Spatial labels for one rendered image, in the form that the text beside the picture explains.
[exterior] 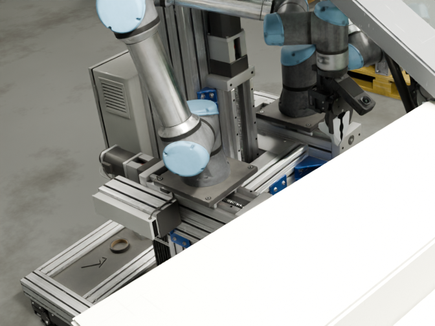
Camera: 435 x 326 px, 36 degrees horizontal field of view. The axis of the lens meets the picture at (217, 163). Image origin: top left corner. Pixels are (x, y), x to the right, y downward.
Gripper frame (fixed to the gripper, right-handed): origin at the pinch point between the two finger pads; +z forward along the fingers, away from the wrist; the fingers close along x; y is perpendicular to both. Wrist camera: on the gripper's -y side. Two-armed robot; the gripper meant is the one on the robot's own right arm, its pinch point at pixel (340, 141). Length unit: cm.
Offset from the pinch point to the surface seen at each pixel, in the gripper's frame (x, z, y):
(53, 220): 1, 123, 205
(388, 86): -232, 115, 153
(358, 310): 69, -31, -61
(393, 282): 63, -31, -61
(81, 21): -192, 123, 497
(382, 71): -234, 107, 161
